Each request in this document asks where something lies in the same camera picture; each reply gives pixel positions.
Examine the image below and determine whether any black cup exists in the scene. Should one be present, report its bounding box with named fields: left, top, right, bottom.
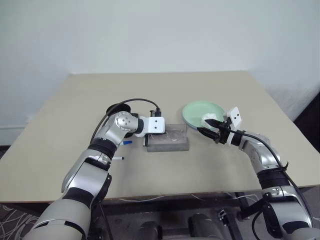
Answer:
left=105, top=103, right=135, bottom=139

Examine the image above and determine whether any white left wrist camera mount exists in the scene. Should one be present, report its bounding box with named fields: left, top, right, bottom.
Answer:
left=134, top=116, right=167, bottom=139

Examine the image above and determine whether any mint green plate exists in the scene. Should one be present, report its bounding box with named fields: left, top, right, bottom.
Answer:
left=182, top=100, right=226, bottom=131

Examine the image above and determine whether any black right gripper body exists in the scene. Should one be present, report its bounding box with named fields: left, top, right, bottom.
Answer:
left=214, top=117, right=232, bottom=146

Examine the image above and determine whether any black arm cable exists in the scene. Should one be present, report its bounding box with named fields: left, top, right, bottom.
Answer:
left=90, top=98, right=163, bottom=144
left=236, top=129, right=316, bottom=232

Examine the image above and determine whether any white cable under table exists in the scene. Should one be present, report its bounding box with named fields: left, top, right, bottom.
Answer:
left=118, top=195, right=166, bottom=202
left=224, top=191, right=261, bottom=201

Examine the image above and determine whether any thin black hanging cable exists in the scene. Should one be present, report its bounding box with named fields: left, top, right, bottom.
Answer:
left=97, top=196, right=112, bottom=240

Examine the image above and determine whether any black table frame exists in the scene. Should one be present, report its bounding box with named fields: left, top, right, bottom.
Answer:
left=101, top=191, right=265, bottom=223

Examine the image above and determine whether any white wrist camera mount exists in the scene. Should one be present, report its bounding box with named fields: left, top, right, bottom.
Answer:
left=223, top=106, right=244, bottom=147
left=134, top=116, right=167, bottom=139

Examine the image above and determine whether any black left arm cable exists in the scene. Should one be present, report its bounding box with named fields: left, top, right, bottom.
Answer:
left=90, top=98, right=163, bottom=144

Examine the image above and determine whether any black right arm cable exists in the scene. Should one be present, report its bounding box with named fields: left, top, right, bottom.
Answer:
left=236, top=129, right=316, bottom=232

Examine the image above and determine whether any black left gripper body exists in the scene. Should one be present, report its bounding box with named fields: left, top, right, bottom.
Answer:
left=142, top=109, right=156, bottom=148

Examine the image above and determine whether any dark rounded shape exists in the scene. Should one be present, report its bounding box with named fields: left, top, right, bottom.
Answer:
left=186, top=213, right=221, bottom=240
left=138, top=221, right=164, bottom=240

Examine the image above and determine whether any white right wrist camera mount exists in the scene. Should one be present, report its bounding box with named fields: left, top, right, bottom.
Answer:
left=223, top=106, right=244, bottom=147

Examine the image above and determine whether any clear plastic box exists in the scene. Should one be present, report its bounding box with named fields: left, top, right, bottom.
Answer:
left=146, top=123, right=190, bottom=153

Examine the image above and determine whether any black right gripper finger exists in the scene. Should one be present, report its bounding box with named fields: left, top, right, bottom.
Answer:
left=196, top=126, right=222, bottom=144
left=204, top=119, right=224, bottom=129

